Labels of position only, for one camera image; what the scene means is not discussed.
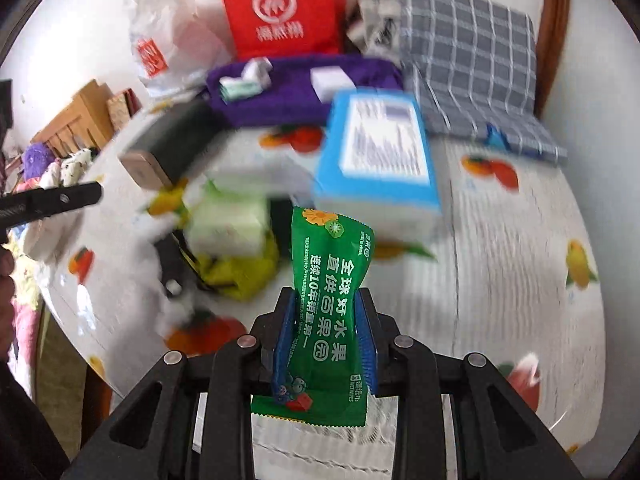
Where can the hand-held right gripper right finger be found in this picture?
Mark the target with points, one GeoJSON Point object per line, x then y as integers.
{"type": "Point", "coordinates": [368, 360]}

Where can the purple cloth bag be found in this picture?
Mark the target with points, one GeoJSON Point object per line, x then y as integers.
{"type": "Point", "coordinates": [295, 90]}

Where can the brown wooden frame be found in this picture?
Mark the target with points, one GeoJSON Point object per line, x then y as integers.
{"type": "Point", "coordinates": [555, 25]}

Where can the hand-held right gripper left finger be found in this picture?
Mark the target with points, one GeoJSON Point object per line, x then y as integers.
{"type": "Point", "coordinates": [282, 355]}

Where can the blue and white box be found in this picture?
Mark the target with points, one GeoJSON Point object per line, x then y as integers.
{"type": "Point", "coordinates": [380, 160]}

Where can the yellow and black pouch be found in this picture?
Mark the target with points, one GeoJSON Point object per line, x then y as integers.
{"type": "Point", "coordinates": [235, 275]}

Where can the dark green booklet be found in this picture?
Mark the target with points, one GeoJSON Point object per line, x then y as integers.
{"type": "Point", "coordinates": [175, 140]}

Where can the brown cardboard box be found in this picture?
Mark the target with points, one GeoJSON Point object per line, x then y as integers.
{"type": "Point", "coordinates": [85, 110]}

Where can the purple plush toy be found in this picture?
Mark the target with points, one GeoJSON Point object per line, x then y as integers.
{"type": "Point", "coordinates": [35, 162]}

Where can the dark cloth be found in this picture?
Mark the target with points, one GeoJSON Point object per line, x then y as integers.
{"type": "Point", "coordinates": [25, 425]}

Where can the red paper bag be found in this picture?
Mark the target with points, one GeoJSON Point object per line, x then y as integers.
{"type": "Point", "coordinates": [280, 10]}

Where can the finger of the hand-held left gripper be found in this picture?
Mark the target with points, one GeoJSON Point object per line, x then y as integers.
{"type": "Point", "coordinates": [55, 201]}

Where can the small green white tissue pack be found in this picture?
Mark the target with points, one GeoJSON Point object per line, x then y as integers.
{"type": "Point", "coordinates": [245, 80]}

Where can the fruit printed blanket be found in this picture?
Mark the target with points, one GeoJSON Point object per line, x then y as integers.
{"type": "Point", "coordinates": [500, 260]}

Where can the grey checked pouch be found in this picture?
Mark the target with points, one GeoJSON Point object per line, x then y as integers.
{"type": "Point", "coordinates": [475, 65]}

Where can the white spotted plush toy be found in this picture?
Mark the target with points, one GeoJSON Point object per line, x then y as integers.
{"type": "Point", "coordinates": [70, 167]}

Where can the white plastic shopping bag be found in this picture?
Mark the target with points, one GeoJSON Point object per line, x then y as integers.
{"type": "Point", "coordinates": [165, 45]}

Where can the green wet wipe packet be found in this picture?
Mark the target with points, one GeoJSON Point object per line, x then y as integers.
{"type": "Point", "coordinates": [327, 305]}

